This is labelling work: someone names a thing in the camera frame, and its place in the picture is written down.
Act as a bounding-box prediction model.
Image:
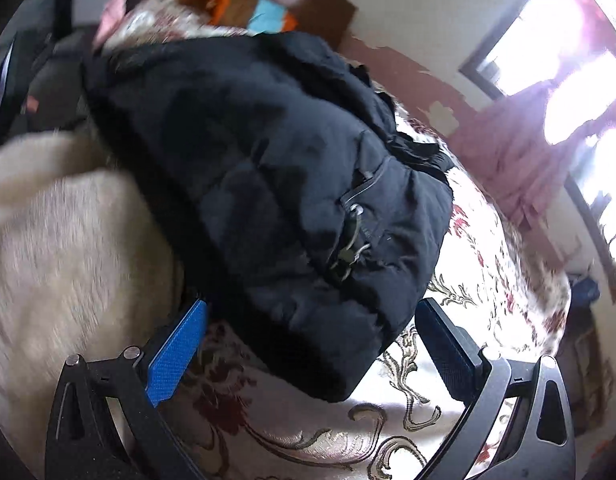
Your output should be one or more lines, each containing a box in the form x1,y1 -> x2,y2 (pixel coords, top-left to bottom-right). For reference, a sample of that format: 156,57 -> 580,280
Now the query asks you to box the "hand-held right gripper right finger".
415,297 -> 576,480

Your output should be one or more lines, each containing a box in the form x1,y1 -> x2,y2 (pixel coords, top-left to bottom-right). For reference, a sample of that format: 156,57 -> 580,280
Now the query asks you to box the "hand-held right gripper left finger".
45,299 -> 209,480

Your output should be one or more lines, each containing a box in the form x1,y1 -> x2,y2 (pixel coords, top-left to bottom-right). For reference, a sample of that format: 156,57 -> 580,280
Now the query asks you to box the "black padded jacket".
80,30 -> 456,403

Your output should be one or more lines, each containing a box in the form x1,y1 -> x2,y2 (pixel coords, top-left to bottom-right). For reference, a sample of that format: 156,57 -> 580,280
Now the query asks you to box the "floral bedspread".
95,0 -> 573,480

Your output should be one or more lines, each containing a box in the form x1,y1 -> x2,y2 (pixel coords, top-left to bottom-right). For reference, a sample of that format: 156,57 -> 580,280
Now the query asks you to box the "cream fleece blanket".
0,127 -> 189,441

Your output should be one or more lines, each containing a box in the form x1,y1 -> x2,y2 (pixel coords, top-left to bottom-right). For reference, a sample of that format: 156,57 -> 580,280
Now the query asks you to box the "blue backpack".
570,277 -> 601,306

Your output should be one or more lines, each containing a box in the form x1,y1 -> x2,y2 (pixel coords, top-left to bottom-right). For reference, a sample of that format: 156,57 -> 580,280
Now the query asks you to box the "pink fluffy cloth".
75,0 -> 134,53

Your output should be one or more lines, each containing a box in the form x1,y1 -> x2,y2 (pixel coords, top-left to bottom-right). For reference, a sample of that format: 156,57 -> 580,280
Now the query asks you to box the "orange brown blue striped pillow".
205,0 -> 299,36

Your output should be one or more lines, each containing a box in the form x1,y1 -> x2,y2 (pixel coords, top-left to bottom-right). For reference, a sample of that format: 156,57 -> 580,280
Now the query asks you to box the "grey hard case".
0,0 -> 111,61

